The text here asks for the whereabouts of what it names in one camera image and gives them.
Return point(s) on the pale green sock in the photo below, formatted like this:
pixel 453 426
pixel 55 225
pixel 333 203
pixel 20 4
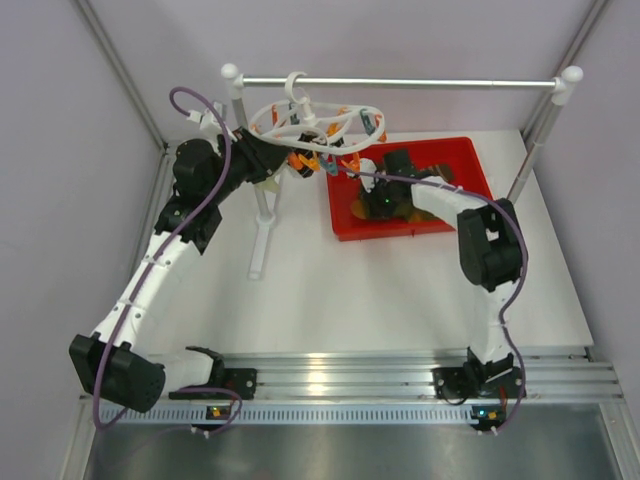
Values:
pixel 271 184

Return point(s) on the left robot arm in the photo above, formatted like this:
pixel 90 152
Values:
pixel 118 362

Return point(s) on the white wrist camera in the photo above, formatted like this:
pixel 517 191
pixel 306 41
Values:
pixel 207 121
pixel 368 174

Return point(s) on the teal clothes peg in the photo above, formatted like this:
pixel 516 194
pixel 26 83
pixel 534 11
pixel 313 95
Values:
pixel 329 163

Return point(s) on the brown beige striped sock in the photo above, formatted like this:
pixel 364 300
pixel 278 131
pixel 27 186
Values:
pixel 443 171

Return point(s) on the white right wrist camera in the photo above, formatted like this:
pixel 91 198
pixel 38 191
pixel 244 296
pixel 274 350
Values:
pixel 368 174

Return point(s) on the white round clip hanger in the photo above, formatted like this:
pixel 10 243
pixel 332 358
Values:
pixel 300 123

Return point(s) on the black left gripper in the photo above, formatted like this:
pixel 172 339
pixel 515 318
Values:
pixel 262 156

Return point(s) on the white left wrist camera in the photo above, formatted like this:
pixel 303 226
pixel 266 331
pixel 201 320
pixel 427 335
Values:
pixel 207 121

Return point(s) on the orange clothes peg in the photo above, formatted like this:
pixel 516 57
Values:
pixel 301 163

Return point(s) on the olive green striped sock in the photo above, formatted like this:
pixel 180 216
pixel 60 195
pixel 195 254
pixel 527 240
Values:
pixel 404 211

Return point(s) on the black white striped sock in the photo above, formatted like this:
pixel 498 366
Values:
pixel 314 139

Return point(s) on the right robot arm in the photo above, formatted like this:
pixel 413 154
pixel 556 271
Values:
pixel 491 259

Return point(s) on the red plastic tray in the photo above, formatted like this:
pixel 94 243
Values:
pixel 458 153

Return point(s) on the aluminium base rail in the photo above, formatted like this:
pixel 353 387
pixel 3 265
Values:
pixel 400 389

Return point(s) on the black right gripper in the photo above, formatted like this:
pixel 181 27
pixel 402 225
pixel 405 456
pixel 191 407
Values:
pixel 376 208

